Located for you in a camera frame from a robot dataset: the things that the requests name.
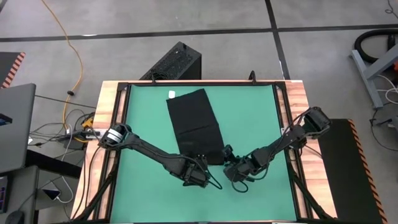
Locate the black mat orange striped edge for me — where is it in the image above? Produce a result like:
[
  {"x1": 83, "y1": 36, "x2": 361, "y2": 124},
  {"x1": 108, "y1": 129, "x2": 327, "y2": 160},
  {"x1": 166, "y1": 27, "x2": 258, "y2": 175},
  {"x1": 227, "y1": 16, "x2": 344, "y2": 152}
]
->
[
  {"x1": 0, "y1": 51, "x2": 26, "y2": 90},
  {"x1": 312, "y1": 118, "x2": 389, "y2": 224}
]

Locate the smartphone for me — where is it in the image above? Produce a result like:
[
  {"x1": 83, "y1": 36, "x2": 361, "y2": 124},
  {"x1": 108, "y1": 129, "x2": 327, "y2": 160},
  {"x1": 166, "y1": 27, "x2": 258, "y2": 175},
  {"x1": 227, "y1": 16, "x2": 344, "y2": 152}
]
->
[{"x1": 42, "y1": 188, "x2": 62, "y2": 202}]

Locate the grey side desk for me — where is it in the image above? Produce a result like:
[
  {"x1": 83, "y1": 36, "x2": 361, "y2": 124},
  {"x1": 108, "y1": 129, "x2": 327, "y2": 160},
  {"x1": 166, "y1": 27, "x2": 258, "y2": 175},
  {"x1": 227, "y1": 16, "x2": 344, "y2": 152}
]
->
[{"x1": 0, "y1": 164, "x2": 40, "y2": 224}]

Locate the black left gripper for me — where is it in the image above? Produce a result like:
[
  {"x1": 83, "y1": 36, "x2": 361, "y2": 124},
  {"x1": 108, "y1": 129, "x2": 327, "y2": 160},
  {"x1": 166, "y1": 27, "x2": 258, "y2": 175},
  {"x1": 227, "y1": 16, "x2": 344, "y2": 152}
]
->
[{"x1": 182, "y1": 154, "x2": 210, "y2": 189}]

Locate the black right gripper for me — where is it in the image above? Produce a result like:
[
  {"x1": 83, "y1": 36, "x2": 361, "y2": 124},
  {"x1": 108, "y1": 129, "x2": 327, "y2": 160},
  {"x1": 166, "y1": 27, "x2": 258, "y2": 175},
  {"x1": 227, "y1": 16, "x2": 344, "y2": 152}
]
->
[{"x1": 221, "y1": 144, "x2": 254, "y2": 184}]

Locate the white charging cable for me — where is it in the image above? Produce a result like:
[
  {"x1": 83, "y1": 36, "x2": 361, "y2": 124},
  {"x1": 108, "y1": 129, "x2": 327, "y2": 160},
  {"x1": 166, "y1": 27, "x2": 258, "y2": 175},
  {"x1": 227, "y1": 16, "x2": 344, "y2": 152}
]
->
[{"x1": 55, "y1": 175, "x2": 75, "y2": 205}]

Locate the black computer tower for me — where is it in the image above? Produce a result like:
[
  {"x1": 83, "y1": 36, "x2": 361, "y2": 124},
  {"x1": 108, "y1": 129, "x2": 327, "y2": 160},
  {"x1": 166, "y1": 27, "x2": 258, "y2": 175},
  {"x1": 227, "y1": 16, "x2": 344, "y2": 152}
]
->
[{"x1": 139, "y1": 41, "x2": 203, "y2": 81}]

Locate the green table mat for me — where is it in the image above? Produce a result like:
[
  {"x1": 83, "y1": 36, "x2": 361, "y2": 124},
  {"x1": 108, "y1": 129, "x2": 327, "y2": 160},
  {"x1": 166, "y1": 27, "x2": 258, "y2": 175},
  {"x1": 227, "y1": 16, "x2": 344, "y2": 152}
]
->
[{"x1": 108, "y1": 84, "x2": 297, "y2": 224}]

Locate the blue keypad device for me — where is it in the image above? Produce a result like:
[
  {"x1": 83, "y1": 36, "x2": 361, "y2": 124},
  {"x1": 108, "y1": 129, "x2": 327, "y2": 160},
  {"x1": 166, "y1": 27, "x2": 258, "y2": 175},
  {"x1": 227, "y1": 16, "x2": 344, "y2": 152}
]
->
[{"x1": 0, "y1": 175, "x2": 9, "y2": 214}]

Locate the black metal table frame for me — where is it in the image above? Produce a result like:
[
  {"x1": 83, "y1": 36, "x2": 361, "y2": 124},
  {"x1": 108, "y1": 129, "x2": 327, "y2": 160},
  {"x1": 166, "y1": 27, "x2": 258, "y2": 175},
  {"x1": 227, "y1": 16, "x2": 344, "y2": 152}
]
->
[{"x1": 73, "y1": 80, "x2": 338, "y2": 224}]

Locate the black desk base bar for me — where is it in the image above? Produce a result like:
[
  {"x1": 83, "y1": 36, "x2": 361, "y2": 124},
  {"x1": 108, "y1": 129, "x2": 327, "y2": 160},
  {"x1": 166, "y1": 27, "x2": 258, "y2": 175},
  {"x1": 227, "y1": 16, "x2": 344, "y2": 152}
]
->
[{"x1": 24, "y1": 149, "x2": 83, "y2": 180}]

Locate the black towel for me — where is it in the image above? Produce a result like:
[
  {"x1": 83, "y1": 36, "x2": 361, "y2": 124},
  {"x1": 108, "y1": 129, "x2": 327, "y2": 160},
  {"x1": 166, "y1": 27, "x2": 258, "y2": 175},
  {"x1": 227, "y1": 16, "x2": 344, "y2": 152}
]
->
[{"x1": 165, "y1": 88, "x2": 226, "y2": 166}]

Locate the black hose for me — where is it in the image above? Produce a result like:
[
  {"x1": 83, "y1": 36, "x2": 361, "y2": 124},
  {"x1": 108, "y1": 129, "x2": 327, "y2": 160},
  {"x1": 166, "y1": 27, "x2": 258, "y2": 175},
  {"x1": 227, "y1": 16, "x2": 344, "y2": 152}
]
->
[{"x1": 353, "y1": 28, "x2": 398, "y2": 65}]

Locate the grey metal stand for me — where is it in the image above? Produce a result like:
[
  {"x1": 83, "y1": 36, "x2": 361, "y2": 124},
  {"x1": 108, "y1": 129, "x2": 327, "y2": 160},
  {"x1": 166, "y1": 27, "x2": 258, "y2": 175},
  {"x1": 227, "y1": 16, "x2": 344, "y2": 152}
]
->
[{"x1": 348, "y1": 43, "x2": 398, "y2": 109}]

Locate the grey laptop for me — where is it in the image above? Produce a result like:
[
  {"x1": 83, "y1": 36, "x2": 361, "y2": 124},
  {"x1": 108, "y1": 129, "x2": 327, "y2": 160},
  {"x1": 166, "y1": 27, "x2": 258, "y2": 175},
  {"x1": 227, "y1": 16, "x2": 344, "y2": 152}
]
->
[{"x1": 0, "y1": 83, "x2": 37, "y2": 174}]

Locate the black computer mouse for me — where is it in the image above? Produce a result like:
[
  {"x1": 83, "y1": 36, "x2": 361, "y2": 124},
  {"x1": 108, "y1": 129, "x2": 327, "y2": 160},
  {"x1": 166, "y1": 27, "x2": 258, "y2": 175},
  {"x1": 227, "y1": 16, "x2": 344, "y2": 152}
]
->
[{"x1": 5, "y1": 210, "x2": 25, "y2": 224}]

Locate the yellow cable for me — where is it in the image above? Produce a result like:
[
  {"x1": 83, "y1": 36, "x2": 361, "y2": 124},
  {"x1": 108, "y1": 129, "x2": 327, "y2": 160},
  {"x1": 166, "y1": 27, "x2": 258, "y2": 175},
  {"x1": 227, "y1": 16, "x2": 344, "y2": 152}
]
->
[{"x1": 41, "y1": 0, "x2": 85, "y2": 129}]

